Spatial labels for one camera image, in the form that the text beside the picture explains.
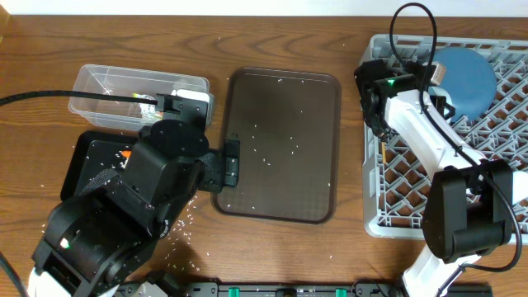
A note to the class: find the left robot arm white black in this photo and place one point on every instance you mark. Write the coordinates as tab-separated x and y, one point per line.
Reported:
98	237

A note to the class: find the light blue cup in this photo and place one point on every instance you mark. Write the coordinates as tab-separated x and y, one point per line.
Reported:
519	186

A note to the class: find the wooden chopstick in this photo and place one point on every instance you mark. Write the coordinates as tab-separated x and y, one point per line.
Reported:
383	152

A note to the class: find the yellow green snack wrapper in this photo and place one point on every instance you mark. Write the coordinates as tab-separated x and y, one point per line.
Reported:
148	111

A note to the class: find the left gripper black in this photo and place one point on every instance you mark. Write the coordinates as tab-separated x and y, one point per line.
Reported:
226	163

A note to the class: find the dark blue bowl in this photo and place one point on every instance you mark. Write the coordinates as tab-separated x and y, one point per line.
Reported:
469	83

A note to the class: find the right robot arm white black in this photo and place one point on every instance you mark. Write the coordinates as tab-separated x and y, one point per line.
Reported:
468	221

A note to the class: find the grey dishwasher rack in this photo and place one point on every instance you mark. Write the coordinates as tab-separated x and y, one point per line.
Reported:
395	193

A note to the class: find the clear plastic bin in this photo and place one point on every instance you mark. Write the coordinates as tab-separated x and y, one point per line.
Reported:
124	82

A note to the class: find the brown serving tray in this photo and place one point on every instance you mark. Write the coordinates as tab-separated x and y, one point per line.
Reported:
287	124

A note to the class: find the orange carrot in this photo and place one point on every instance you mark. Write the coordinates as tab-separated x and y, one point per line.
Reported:
126	153

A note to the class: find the black rail at table edge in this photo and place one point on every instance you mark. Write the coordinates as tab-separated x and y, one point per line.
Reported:
159	283

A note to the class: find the black tray bin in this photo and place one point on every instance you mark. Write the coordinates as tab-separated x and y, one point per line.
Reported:
94	152

